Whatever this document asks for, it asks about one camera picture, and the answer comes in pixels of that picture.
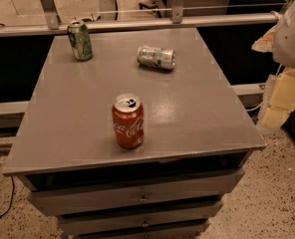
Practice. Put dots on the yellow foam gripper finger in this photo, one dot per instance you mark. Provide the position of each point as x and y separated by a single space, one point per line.
265 43

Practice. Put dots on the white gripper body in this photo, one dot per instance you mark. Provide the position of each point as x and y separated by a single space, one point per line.
291 40

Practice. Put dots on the silver 7up can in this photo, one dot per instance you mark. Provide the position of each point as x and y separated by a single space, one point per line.
158 58

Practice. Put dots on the red Coca-Cola can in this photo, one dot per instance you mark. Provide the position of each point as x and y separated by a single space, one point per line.
128 120

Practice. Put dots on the green soda can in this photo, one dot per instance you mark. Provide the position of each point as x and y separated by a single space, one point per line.
80 41

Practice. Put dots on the grey drawer cabinet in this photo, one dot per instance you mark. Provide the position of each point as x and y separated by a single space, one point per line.
197 135

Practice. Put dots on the metal railing frame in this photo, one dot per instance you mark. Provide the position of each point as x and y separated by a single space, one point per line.
58 28

